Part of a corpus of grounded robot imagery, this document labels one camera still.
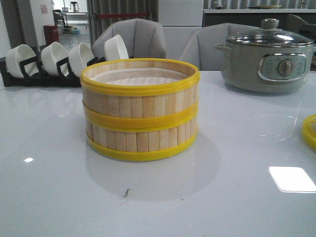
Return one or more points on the white refrigerator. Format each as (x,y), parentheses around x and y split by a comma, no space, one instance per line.
(179,19)

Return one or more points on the red trash bin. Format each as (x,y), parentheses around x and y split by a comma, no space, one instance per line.
(51,34)

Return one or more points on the left grey chair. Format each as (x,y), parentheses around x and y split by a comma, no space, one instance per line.
(142,38)

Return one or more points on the white bowl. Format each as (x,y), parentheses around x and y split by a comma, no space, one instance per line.
(115,49)
(51,55)
(15,56)
(79,56)

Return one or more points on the right grey chair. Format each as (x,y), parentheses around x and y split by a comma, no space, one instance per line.
(199,49)

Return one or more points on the yellow bamboo steamer lid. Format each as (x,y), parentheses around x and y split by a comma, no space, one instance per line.
(309,131)

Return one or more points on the red barrier belt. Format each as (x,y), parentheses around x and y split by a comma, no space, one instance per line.
(128,15)

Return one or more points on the grey chair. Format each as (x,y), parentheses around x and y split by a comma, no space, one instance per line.
(142,38)
(199,49)

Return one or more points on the bamboo steamer tray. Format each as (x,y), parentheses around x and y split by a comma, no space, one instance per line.
(142,146)
(141,94)

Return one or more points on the black dish rack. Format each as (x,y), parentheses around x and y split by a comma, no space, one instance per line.
(65,77)

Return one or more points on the dark grey counter cabinet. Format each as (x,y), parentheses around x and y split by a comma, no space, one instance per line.
(253,17)

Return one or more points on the grey electric cooking pot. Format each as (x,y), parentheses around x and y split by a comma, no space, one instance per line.
(267,59)

